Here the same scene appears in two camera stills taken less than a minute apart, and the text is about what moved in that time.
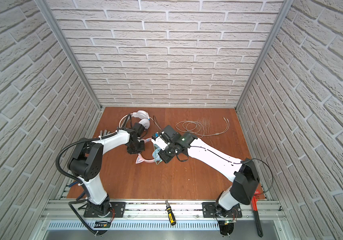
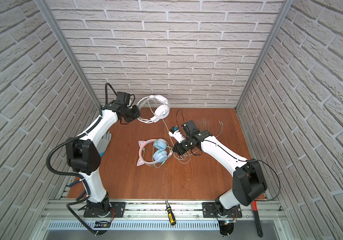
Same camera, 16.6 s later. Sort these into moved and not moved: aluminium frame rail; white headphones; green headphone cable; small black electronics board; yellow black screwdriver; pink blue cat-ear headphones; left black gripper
Moved: left black gripper; white headphones; green headphone cable
Not moved: small black electronics board; pink blue cat-ear headphones; aluminium frame rail; yellow black screwdriver
